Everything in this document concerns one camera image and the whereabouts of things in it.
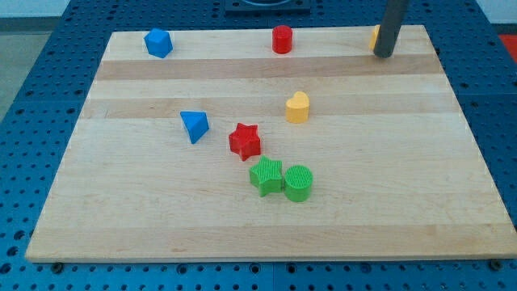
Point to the blue pentagon block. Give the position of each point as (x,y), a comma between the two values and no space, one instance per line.
(158,43)

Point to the yellow block behind rod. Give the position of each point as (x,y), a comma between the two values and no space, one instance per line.
(374,35)

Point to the blue triangle block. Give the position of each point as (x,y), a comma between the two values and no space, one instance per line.
(196,124)

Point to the wooden board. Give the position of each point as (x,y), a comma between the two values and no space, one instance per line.
(397,173)

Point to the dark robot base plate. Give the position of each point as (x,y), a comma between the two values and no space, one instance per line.
(266,6)

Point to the yellow heart block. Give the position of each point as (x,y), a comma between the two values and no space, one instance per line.
(297,108)

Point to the green star block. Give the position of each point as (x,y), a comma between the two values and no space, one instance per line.
(267,176)

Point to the green cylinder block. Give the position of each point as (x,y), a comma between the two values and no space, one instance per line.
(298,181)

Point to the red cylinder block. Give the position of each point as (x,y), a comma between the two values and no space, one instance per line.
(281,39)

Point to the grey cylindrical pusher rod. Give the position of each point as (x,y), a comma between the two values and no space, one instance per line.
(390,26)

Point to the red star block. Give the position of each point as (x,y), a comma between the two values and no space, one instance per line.
(245,141)

